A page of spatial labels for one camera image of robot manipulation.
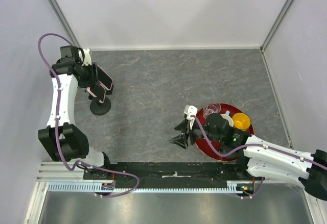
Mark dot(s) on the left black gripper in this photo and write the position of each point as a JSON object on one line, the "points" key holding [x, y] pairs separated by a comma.
{"points": [[93, 79]]}

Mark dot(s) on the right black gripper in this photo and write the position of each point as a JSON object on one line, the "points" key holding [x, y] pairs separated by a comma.
{"points": [[185, 126]]}

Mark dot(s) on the pink case smartphone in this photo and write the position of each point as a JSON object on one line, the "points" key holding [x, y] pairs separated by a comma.
{"points": [[98, 92], [105, 80]]}

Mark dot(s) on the black folding phone stand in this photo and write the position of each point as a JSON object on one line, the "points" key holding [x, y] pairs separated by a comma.
{"points": [[109, 92]]}

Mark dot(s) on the black round base phone holder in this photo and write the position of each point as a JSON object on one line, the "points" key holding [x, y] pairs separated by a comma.
{"points": [[98, 108]]}

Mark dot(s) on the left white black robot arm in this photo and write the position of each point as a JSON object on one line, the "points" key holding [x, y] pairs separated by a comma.
{"points": [[61, 138]]}

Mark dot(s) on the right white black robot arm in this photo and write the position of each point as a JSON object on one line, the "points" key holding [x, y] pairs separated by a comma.
{"points": [[259, 158]]}

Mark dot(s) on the clear glass cup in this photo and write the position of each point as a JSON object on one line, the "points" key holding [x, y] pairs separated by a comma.
{"points": [[211, 109]]}

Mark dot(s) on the light blue white mug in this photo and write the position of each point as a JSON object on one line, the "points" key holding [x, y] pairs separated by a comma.
{"points": [[227, 116]]}

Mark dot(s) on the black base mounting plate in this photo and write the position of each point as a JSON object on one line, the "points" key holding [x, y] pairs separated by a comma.
{"points": [[183, 174]]}

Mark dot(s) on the yellow cup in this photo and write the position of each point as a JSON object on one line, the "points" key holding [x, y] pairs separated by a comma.
{"points": [[241, 121]]}

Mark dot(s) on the red round tray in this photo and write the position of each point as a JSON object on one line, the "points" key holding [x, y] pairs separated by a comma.
{"points": [[230, 111]]}

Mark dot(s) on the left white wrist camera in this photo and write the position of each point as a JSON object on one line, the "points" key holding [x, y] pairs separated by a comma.
{"points": [[85, 56]]}

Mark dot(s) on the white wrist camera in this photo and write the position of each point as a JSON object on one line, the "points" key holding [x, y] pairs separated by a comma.
{"points": [[189, 112], [85, 56]]}

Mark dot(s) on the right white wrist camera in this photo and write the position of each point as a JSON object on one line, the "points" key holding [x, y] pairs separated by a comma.
{"points": [[189, 112]]}

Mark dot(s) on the left aluminium corner post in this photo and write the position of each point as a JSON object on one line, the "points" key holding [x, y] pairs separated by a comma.
{"points": [[64, 22]]}

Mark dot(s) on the aluminium corner post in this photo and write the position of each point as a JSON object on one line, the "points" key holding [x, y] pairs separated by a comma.
{"points": [[276, 24], [64, 22]]}

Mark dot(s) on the aluminium frame front rail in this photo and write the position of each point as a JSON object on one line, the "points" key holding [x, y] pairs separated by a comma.
{"points": [[51, 173]]}

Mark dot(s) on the slotted cable duct rail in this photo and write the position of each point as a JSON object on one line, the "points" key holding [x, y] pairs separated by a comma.
{"points": [[102, 188]]}

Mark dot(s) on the right aluminium corner post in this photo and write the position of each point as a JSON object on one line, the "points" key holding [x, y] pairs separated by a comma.
{"points": [[276, 24]]}

